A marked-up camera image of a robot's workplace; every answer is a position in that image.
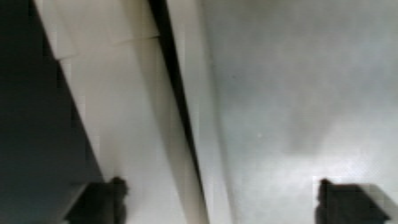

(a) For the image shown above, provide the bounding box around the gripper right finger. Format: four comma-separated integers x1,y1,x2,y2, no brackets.
315,179,391,224

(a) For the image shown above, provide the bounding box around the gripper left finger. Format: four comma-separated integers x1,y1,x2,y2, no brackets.
66,177,128,224

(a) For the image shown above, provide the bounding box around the white desk top tray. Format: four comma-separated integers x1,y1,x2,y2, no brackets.
167,0,398,224

